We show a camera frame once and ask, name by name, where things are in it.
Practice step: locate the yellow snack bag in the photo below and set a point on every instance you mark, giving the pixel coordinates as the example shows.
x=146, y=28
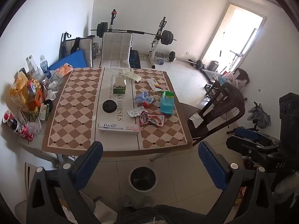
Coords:
x=18, y=91

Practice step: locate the silver pill blister pack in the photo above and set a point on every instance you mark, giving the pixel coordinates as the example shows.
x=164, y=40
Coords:
x=136, y=111

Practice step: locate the red snack packet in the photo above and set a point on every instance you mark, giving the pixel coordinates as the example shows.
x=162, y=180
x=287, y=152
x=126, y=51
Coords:
x=151, y=119

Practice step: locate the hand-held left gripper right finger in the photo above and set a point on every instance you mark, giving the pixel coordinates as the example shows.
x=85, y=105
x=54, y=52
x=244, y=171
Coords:
x=212, y=168

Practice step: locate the black and blue box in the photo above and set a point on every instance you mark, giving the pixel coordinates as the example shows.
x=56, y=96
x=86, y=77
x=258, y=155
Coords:
x=134, y=59

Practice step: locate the blue label water bottle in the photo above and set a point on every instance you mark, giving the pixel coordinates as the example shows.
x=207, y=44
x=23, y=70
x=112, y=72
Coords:
x=44, y=68

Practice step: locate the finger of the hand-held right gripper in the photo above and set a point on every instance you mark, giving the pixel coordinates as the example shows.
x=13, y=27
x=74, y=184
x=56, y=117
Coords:
x=243, y=147
x=245, y=133

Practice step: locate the pale green flat packet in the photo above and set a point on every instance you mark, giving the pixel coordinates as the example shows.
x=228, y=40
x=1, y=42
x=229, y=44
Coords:
x=131, y=75

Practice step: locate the red soda can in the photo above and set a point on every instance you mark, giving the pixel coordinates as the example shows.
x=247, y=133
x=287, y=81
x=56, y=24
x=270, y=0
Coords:
x=25, y=133

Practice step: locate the white toothpaste box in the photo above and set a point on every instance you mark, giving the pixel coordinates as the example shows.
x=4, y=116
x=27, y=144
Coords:
x=118, y=127

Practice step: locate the green and white medicine box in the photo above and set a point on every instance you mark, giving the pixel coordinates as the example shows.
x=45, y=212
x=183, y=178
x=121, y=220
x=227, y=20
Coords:
x=119, y=86

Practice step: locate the dark cola bottle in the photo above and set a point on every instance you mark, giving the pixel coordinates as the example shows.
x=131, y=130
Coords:
x=10, y=120

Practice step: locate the white paper sheet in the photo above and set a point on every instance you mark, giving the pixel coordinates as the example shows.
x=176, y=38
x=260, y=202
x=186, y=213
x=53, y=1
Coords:
x=196, y=119

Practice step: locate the small green and white box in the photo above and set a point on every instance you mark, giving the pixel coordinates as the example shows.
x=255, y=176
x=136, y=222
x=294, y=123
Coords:
x=44, y=112

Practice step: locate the white barbell rack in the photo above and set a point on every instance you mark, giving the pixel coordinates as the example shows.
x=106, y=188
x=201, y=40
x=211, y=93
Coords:
x=155, y=49

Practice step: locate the white padded chair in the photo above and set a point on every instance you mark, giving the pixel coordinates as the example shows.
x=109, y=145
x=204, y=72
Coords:
x=116, y=50
x=80, y=47

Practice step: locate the crumpled white paper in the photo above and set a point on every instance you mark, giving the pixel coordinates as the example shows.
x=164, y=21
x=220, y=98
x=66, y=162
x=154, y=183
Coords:
x=49, y=95

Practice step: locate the teal plastic packet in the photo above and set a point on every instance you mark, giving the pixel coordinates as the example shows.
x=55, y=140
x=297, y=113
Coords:
x=167, y=102

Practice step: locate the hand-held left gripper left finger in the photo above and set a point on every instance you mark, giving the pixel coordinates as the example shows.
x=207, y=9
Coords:
x=90, y=165

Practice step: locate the small barbell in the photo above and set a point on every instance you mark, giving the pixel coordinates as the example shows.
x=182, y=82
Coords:
x=186, y=59

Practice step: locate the orange tissue packet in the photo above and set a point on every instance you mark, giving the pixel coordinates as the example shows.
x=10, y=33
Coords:
x=64, y=70

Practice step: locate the brown checked tablecloth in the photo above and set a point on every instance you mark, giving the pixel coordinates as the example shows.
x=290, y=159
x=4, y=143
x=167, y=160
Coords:
x=74, y=102

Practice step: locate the clear glass bottle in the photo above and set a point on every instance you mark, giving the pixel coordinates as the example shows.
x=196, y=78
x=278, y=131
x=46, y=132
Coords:
x=31, y=65

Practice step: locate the orange cardboard box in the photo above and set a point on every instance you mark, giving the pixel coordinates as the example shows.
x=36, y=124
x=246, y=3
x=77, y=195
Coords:
x=38, y=99

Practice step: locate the blue and white crumpled packet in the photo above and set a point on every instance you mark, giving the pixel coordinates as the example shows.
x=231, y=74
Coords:
x=144, y=98

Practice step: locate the grey cloth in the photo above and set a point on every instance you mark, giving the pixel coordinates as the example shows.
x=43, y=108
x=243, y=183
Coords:
x=259, y=115

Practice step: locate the dark wooden chair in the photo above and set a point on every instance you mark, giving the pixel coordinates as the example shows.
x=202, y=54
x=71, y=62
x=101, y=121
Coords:
x=217, y=107

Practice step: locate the white box with coloured stripes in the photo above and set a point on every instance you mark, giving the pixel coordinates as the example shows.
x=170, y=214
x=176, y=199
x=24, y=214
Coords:
x=154, y=84

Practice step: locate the clear plastic box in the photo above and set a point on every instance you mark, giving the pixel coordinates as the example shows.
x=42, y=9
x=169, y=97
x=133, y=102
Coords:
x=33, y=127

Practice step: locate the black tape roll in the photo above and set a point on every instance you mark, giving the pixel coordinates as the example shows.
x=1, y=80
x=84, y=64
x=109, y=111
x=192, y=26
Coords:
x=49, y=103

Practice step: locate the white plastic bag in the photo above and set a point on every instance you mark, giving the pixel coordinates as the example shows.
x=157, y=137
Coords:
x=236, y=79

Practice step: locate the black plastic cup lid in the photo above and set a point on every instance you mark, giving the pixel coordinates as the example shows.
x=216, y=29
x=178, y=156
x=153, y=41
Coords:
x=109, y=105

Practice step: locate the blue foam board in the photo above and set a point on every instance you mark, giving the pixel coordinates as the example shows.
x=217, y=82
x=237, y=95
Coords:
x=70, y=61

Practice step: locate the small yellow packet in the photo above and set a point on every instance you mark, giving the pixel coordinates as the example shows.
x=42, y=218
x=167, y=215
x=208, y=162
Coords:
x=35, y=110

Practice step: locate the black barbell with weight plates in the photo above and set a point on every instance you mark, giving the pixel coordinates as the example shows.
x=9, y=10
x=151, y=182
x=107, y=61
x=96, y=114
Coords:
x=167, y=37

